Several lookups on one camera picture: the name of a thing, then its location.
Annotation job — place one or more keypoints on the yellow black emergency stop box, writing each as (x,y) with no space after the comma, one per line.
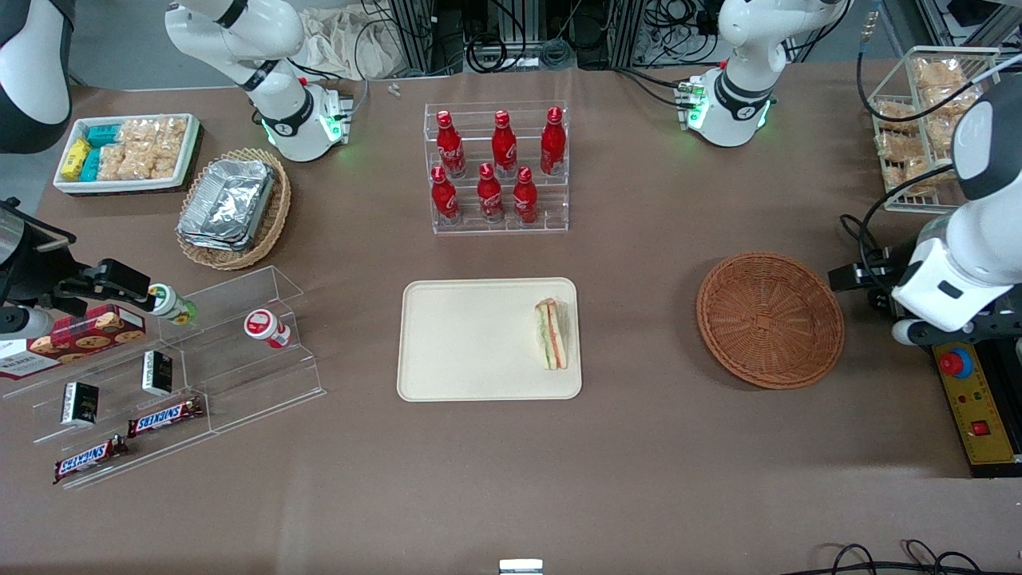
(978,415)

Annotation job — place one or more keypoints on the teal snack pack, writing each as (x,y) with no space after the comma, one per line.
(102,135)
(90,165)

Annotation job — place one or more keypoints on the white rectangular snack bin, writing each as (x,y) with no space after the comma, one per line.
(188,160)

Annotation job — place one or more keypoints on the green lid yogurt cup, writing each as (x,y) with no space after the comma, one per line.
(169,303)

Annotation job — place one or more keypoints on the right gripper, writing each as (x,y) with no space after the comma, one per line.
(41,271)

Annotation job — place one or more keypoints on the red plaid cookie box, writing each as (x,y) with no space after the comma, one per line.
(80,339)

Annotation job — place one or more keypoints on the small black white box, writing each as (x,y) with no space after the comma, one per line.
(80,403)
(157,373)

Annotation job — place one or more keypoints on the triangular sandwich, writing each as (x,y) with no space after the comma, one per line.
(552,335)

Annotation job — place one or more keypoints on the stack of foil trays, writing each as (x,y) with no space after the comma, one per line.
(227,204)

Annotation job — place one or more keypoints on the Snickers chocolate bar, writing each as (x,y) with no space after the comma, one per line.
(89,459)
(165,417)

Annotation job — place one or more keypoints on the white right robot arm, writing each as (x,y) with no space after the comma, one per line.
(281,112)

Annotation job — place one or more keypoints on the light wicker basket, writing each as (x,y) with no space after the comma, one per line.
(271,224)

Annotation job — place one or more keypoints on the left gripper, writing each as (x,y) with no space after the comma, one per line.
(883,279)

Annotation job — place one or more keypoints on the red cola bottle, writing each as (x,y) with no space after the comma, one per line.
(490,196)
(451,148)
(524,200)
(445,200)
(553,144)
(504,148)

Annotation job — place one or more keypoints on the clear acrylic stepped shelf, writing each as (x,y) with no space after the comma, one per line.
(239,375)

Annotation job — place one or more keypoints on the red lid yogurt cup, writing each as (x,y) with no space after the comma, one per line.
(263,327)

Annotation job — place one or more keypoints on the brown wicker basket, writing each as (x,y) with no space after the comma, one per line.
(766,319)

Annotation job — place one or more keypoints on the clear rice cracker pack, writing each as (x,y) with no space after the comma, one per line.
(112,162)
(137,131)
(168,160)
(171,130)
(137,162)

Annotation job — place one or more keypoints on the white cloth bag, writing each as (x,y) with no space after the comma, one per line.
(351,44)

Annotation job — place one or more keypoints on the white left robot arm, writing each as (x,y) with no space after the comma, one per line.
(958,255)

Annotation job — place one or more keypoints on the yellow snack pack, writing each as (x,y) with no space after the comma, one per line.
(76,160)

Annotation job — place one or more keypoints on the bagged fried snack pack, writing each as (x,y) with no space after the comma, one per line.
(942,132)
(946,97)
(916,172)
(894,145)
(896,116)
(938,72)

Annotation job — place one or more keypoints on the clear acrylic bottle rack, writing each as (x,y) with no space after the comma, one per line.
(551,208)

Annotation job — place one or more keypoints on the cream plastic tray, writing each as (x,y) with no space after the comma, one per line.
(471,339)

